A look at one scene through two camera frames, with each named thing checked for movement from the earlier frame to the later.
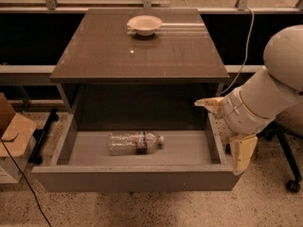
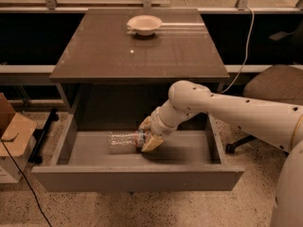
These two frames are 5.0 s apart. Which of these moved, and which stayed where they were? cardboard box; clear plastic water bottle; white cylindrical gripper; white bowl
Moved: white cylindrical gripper
Stayed: cardboard box; white bowl; clear plastic water bottle
